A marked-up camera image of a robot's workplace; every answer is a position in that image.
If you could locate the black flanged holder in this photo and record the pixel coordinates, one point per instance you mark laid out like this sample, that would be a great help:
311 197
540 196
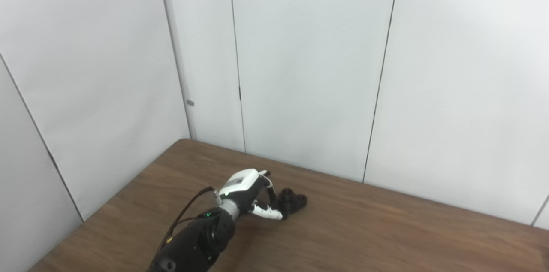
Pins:
294 202

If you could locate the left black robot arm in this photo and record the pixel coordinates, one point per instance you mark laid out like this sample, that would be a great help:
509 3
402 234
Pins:
193 240

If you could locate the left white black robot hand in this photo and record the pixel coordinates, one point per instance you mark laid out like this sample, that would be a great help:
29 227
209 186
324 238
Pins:
242 188

